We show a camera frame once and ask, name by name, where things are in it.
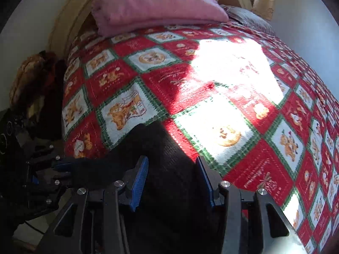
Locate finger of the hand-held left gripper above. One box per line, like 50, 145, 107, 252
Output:
25, 174, 75, 213
26, 144, 86, 173

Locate black pants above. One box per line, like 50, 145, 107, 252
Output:
71, 123, 226, 254

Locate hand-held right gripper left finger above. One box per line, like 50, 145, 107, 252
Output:
37, 156, 149, 254

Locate grey striped pillow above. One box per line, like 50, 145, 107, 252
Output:
220, 4, 276, 35

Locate cream wooden headboard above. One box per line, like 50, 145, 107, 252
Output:
49, 0, 254, 59

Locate black cable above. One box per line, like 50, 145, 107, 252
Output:
16, 215, 46, 235

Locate pink folded blanket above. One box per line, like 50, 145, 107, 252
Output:
91, 0, 230, 38

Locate red printed blanket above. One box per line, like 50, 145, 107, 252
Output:
61, 22, 339, 254

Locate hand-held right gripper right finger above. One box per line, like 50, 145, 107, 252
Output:
195, 156, 309, 254

